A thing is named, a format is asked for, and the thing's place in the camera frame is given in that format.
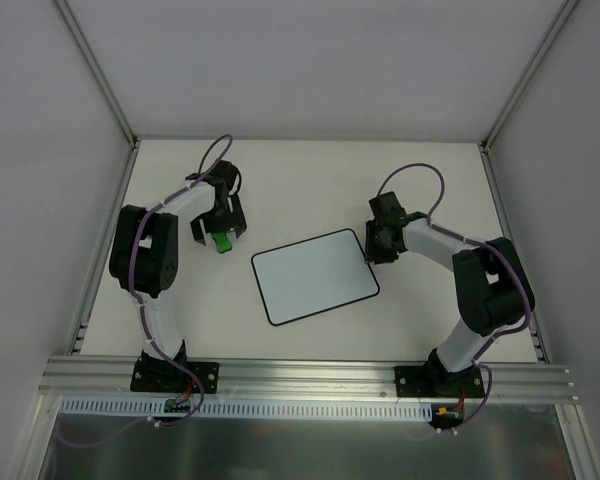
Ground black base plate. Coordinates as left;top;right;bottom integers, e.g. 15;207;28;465
129;357;220;395
393;365;485;399

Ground green felt whiteboard eraser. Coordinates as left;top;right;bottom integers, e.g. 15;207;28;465
211;232;233;254

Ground right aluminium table edge rail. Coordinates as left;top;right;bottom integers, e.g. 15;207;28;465
481;144;551;364

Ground small black-framed whiteboard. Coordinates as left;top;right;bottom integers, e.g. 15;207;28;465
251;228;380;327

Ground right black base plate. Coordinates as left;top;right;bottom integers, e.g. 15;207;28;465
393;365;485;399

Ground white slotted cable duct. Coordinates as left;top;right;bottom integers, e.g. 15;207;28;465
59;396;433;423

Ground right aluminium frame post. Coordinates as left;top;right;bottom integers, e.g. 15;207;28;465
480;0;581;153

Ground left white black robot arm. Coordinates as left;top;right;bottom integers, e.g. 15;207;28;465
109;160;247;393

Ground aluminium mounting rail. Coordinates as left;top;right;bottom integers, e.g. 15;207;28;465
38;355;581;405

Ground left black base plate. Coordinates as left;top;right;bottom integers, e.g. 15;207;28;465
129;357;220;395

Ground aluminium table edge rail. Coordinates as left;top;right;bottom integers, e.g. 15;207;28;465
64;140;141;355
481;144;551;364

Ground left aluminium table edge rail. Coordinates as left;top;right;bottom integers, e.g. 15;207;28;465
64;140;141;355

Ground aluminium frame post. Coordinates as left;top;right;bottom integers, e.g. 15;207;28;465
50;0;138;148
480;0;581;153

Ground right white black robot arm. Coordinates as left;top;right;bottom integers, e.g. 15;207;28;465
365;192;535;398

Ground left aluminium frame post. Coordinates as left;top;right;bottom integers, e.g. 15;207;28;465
50;0;138;148

